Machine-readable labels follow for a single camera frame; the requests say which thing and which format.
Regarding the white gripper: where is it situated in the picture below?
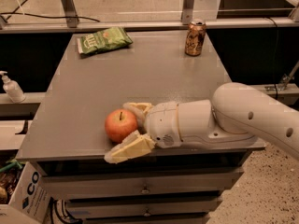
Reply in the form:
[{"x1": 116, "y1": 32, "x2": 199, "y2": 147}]
[{"x1": 104, "y1": 102, "x2": 182, "y2": 164}]

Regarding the red apple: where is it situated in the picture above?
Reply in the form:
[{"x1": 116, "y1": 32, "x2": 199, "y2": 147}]
[{"x1": 105, "y1": 109, "x2": 138, "y2": 143}]

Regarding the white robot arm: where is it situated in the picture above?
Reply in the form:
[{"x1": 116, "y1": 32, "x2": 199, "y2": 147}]
[{"x1": 105, "y1": 83, "x2": 299, "y2": 163}]

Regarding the orange soda can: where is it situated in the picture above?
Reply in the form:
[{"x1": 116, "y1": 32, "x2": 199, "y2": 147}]
[{"x1": 185, "y1": 20, "x2": 206, "y2": 56}]

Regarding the grey drawer cabinet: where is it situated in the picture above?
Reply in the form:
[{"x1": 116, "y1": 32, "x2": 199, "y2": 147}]
[{"x1": 17, "y1": 30, "x2": 258, "y2": 224}]

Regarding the green chip bag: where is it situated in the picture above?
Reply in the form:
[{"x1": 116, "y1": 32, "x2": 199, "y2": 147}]
[{"x1": 77, "y1": 27, "x2": 133, "y2": 55}]

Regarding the white pump bottle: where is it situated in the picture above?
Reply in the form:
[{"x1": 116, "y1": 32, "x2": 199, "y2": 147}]
[{"x1": 0, "y1": 71, "x2": 25, "y2": 103}]

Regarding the white cardboard box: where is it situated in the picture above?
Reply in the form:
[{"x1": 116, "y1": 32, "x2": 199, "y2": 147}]
[{"x1": 0, "y1": 162, "x2": 50, "y2": 224}]

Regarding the metal railing frame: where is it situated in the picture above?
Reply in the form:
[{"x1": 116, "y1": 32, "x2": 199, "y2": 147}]
[{"x1": 1, "y1": 0, "x2": 299, "y2": 34}]

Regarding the black cable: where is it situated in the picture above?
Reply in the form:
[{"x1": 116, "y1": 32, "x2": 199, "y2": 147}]
[{"x1": 0, "y1": 0, "x2": 101, "y2": 23}]

